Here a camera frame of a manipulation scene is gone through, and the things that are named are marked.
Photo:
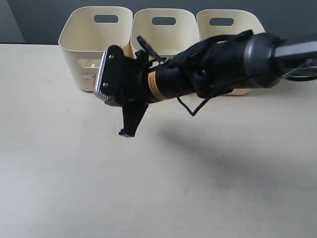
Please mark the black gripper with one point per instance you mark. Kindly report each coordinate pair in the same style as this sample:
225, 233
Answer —
179, 76

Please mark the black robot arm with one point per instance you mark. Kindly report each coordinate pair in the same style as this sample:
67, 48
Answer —
267, 60

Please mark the left cream plastic bin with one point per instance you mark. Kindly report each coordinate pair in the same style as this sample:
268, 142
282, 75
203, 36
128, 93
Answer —
87, 34

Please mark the cream plastic bin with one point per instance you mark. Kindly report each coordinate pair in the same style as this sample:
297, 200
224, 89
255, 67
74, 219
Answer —
168, 30
87, 34
226, 32

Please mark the middle cream plastic bin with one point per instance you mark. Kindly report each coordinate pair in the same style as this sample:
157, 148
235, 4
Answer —
168, 30

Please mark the right cream plastic bin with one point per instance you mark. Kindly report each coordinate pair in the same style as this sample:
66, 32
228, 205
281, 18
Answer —
226, 32

